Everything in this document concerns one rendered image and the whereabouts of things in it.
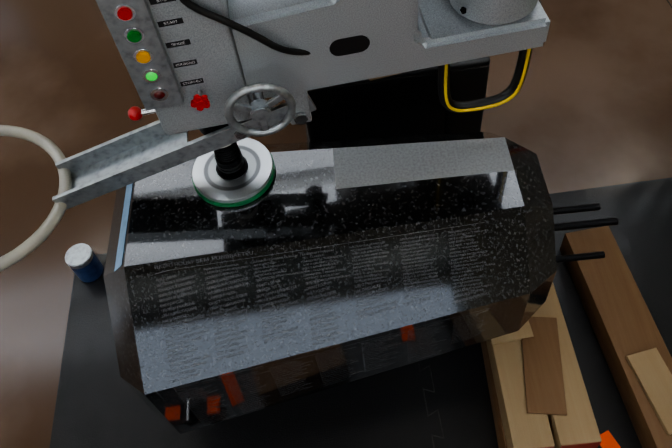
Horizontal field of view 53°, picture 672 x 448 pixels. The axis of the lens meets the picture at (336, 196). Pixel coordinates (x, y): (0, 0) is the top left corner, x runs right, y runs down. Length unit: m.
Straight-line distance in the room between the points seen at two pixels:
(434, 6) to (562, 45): 1.88
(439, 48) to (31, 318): 1.91
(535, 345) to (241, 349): 0.91
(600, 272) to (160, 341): 1.48
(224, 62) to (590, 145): 1.92
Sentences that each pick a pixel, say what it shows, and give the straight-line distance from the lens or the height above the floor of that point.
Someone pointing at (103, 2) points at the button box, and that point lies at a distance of 1.27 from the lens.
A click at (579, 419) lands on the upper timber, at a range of 2.12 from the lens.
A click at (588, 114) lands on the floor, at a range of 3.09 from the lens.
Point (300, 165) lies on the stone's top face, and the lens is 1.79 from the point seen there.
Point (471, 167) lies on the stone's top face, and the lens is 1.77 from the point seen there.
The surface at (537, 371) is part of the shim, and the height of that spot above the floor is 0.26.
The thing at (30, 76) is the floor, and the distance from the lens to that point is 3.69.
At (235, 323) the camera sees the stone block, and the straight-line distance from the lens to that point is 1.72.
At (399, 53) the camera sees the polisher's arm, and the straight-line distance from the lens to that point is 1.45.
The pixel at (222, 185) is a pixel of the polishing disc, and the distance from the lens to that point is 1.76.
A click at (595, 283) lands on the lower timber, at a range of 2.45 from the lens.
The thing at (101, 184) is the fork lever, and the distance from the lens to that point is 1.73.
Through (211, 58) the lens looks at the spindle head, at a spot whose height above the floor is 1.32.
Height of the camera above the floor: 2.21
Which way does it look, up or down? 54 degrees down
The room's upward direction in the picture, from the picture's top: 8 degrees counter-clockwise
